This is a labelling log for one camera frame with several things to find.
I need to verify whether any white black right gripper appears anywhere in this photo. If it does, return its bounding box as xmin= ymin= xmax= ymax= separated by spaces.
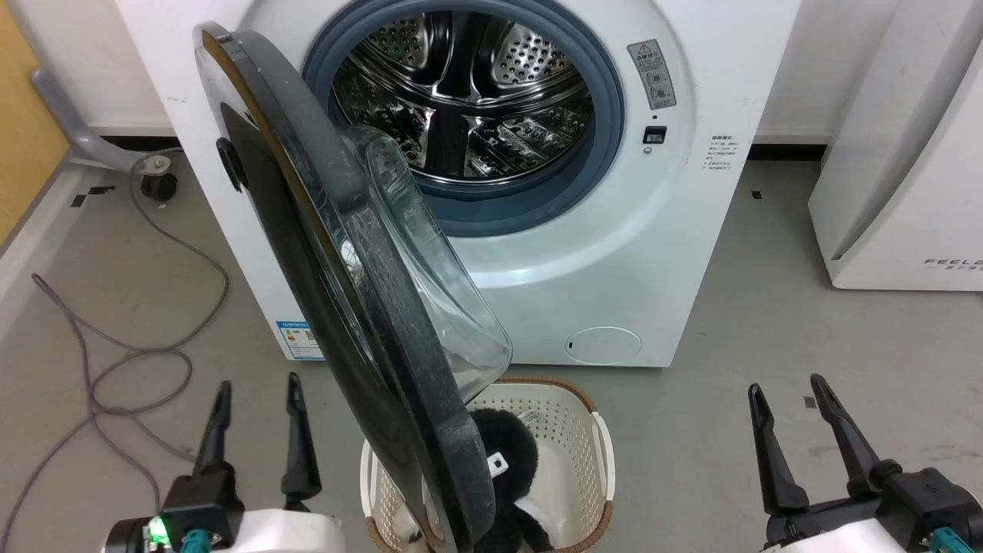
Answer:
xmin=748 ymin=373 xmax=983 ymax=553

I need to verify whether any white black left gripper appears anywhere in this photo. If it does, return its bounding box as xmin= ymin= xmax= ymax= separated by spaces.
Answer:
xmin=106 ymin=373 xmax=348 ymax=553

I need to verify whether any white front-load washing machine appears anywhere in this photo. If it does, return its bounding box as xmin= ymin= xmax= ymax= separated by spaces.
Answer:
xmin=115 ymin=0 xmax=803 ymax=369

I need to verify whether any dark grey round washer door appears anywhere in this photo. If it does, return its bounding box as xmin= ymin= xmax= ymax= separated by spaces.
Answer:
xmin=192 ymin=23 xmax=514 ymax=553

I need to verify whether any grey rubber door gasket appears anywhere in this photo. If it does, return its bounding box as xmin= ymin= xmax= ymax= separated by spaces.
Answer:
xmin=302 ymin=0 xmax=627 ymax=237

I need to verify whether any blue white energy label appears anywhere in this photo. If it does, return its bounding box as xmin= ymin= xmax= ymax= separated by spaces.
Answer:
xmin=275 ymin=319 xmax=327 ymax=362

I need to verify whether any white plastic laundry basket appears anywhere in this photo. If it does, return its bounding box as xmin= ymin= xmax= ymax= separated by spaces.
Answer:
xmin=361 ymin=375 xmax=617 ymax=553

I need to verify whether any black white plush toy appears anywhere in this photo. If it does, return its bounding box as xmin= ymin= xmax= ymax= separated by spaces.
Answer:
xmin=467 ymin=409 xmax=555 ymax=553

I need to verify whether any black caster wheel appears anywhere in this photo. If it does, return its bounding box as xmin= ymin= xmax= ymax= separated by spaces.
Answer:
xmin=141 ymin=173 xmax=179 ymax=202

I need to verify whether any white floor-standing appliance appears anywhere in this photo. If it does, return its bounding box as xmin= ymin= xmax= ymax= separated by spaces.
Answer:
xmin=808 ymin=0 xmax=983 ymax=293

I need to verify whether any grey metal stand leg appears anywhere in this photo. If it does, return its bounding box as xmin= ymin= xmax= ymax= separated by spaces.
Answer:
xmin=31 ymin=68 xmax=181 ymax=174

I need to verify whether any tan wooden panel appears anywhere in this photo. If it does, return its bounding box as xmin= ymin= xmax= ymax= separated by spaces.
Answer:
xmin=0 ymin=0 xmax=71 ymax=245

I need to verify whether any stainless steel washer drum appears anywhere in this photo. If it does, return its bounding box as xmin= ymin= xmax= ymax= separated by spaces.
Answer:
xmin=330 ymin=9 xmax=597 ymax=187

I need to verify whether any grey warning sticker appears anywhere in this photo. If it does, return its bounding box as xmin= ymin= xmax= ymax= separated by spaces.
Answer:
xmin=627 ymin=38 xmax=678 ymax=111

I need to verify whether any grey floor cable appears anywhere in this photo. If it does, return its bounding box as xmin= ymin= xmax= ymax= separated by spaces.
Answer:
xmin=0 ymin=147 xmax=231 ymax=553

